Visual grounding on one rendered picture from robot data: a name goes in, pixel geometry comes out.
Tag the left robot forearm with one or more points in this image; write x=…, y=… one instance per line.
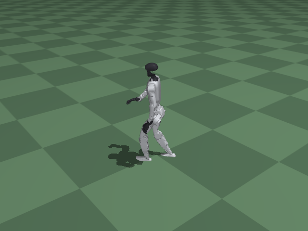
x=152, y=113

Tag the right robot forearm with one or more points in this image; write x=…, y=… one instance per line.
x=143, y=95

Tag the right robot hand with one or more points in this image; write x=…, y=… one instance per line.
x=133, y=99

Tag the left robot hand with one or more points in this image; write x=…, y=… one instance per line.
x=146, y=126

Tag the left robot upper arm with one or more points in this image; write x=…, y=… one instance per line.
x=151, y=91

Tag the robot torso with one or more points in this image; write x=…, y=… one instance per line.
x=159, y=109

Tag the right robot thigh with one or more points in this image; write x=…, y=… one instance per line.
x=158, y=134

